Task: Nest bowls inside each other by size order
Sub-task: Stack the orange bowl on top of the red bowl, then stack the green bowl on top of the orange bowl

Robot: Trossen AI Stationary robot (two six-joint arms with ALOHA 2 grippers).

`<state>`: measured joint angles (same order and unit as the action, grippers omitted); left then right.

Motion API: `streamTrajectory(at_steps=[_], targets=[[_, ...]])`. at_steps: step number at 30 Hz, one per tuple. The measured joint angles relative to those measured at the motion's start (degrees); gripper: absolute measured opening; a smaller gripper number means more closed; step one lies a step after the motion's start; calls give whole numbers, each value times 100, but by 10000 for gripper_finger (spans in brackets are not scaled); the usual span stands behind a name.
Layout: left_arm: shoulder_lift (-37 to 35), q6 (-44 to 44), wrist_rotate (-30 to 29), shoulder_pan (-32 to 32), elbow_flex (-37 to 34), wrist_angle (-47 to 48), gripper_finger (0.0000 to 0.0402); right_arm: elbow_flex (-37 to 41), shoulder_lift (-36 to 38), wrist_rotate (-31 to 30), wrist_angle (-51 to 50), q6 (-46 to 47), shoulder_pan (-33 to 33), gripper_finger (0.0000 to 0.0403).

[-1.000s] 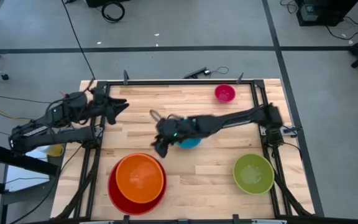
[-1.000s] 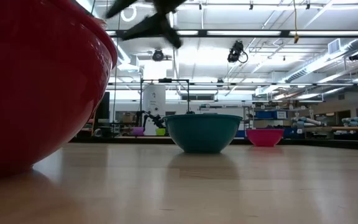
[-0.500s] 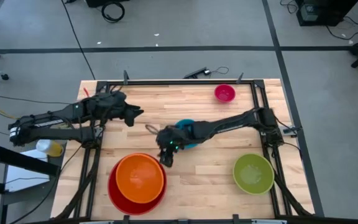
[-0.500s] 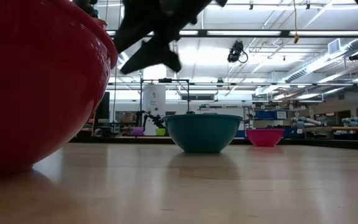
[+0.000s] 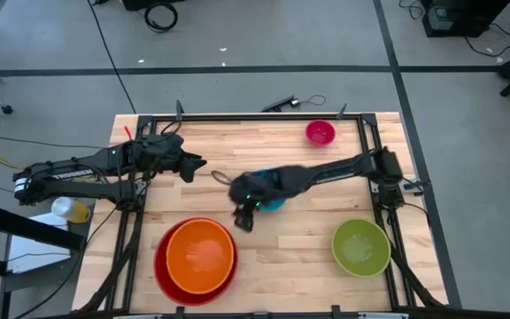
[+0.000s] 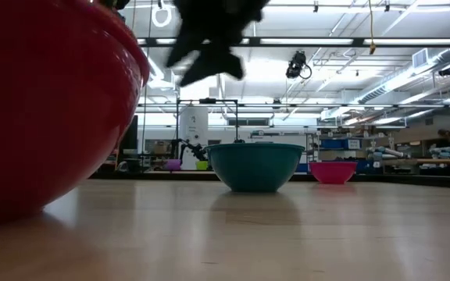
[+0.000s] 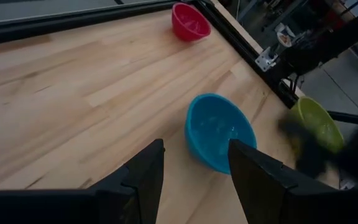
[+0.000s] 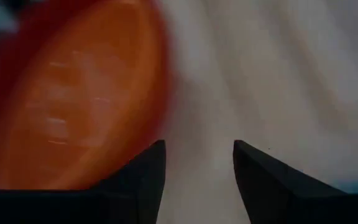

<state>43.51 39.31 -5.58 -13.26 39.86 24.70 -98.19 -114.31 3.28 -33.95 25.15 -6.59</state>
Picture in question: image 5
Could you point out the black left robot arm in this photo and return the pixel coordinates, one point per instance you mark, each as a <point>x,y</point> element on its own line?
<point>82,170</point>

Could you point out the small magenta bowl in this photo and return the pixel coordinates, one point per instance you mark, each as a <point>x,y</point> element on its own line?
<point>320,133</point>

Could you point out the orange bowl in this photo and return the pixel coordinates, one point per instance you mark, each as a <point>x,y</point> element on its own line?
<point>200,256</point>

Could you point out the clear bottle with yellow liquid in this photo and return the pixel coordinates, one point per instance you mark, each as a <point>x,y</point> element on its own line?
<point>72,211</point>

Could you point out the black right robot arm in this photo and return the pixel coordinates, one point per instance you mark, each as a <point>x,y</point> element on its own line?
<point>348,168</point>

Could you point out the red zip tie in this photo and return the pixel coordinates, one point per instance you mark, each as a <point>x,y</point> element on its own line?
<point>128,133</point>

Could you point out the green bowl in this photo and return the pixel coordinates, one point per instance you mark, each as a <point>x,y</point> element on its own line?
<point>361,248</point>

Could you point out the small blue bowl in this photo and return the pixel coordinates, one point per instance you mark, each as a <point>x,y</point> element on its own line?
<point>275,205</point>

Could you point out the black equipment box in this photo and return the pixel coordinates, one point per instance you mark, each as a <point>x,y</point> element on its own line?
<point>463,17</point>

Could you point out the large red bowl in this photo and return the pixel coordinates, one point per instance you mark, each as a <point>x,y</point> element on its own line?
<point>163,270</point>

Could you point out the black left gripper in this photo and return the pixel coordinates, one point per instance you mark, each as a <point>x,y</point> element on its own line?
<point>172,150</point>

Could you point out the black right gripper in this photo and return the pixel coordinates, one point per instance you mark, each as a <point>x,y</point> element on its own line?
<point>255,186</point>

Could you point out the white sheet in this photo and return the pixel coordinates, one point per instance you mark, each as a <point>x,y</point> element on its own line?
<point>38,252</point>

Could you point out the black metal table frame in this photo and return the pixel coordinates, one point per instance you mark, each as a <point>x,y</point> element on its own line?
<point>255,117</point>

